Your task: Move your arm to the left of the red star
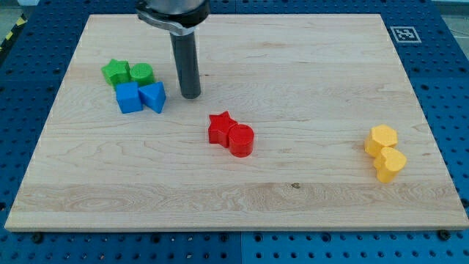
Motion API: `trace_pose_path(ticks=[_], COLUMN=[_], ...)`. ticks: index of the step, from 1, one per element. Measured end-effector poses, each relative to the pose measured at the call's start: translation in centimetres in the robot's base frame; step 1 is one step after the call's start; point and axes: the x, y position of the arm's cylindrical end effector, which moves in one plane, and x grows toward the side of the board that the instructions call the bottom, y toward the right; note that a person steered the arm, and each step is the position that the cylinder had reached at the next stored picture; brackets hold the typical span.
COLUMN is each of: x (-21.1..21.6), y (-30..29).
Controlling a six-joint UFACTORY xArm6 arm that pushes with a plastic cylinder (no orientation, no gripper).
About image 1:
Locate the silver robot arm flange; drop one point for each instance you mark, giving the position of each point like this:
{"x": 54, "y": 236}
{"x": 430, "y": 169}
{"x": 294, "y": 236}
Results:
{"x": 179, "y": 17}

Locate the red star block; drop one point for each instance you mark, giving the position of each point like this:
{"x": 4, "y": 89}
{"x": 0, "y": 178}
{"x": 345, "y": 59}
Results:
{"x": 220, "y": 126}

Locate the green star block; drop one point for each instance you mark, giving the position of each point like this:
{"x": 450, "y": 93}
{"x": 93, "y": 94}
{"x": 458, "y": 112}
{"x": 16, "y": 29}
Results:
{"x": 116, "y": 72}

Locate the red cylinder block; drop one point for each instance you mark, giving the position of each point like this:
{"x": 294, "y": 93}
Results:
{"x": 241, "y": 140}

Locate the light wooden board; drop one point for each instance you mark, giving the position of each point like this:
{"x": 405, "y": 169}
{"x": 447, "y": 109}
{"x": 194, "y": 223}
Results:
{"x": 310, "y": 86}

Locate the blue triangle block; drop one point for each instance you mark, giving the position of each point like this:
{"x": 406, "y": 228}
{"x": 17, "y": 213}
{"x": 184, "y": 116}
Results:
{"x": 153, "y": 96}

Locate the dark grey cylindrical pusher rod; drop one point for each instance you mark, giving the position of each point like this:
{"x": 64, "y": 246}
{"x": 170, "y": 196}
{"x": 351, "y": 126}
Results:
{"x": 185, "y": 57}

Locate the green cylinder block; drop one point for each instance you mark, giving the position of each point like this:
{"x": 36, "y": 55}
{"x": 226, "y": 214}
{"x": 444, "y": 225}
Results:
{"x": 142, "y": 74}

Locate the blue cube block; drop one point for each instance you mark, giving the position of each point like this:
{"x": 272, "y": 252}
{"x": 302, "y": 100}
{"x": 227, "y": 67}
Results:
{"x": 127, "y": 95}

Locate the yellow hexagon block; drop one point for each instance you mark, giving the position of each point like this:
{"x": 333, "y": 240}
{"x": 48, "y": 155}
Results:
{"x": 380, "y": 136}

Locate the yellow heart block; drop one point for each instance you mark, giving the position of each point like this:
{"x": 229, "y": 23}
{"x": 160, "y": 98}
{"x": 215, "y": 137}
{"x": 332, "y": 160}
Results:
{"x": 388, "y": 163}

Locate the white fiducial marker tag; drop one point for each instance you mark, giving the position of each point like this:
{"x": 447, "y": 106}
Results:
{"x": 405, "y": 34}

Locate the black bolt front left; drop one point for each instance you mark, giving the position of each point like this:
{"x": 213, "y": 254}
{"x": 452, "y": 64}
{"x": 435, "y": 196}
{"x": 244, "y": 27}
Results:
{"x": 37, "y": 238}

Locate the black bolt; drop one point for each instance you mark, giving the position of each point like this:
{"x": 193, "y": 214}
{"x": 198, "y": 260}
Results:
{"x": 37, "y": 238}
{"x": 443, "y": 235}

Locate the black bolt front right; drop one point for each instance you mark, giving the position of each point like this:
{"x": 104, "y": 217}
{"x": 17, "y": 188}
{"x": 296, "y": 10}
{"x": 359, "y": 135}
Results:
{"x": 443, "y": 235}

